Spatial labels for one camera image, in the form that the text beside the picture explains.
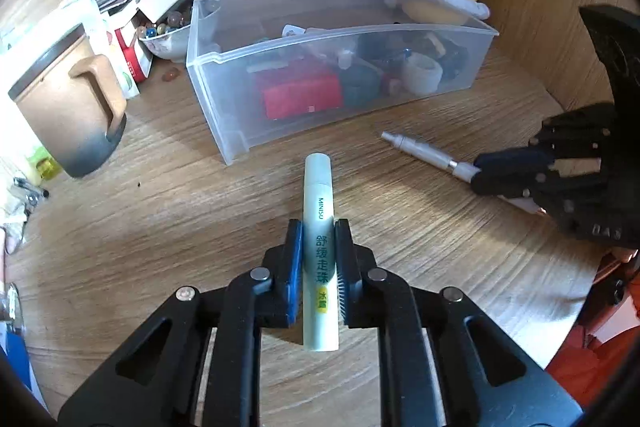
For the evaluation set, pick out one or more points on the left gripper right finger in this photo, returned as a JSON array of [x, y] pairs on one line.
[[442, 360]]

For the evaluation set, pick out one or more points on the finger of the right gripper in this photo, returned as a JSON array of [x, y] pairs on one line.
[[516, 160], [511, 185]]

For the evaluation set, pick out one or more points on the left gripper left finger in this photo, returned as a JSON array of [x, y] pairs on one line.
[[197, 352]]

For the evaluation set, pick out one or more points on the white silver pen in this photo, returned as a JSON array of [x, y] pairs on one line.
[[461, 170]]

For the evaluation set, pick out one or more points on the pale green roll-on tube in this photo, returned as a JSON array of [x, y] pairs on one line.
[[320, 294]]

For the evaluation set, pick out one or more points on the clear tape roll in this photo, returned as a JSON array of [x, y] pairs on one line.
[[421, 75]]

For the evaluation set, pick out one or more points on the red fabric pouch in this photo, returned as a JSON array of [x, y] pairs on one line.
[[298, 89]]

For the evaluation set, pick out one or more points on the clear plastic storage bin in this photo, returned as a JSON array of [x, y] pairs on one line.
[[230, 40]]

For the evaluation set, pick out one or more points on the brown lidded mug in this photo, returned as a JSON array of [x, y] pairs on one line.
[[72, 101]]

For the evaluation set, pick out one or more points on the bowl of beads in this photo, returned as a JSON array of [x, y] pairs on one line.
[[168, 39]]

